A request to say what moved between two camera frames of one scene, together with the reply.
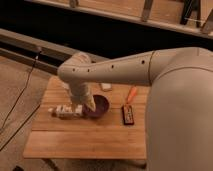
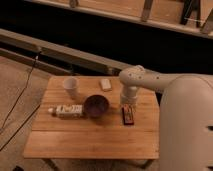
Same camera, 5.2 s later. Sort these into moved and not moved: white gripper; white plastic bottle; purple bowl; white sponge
Moved: white gripper
Not moved: purple bowl; white sponge; white plastic bottle
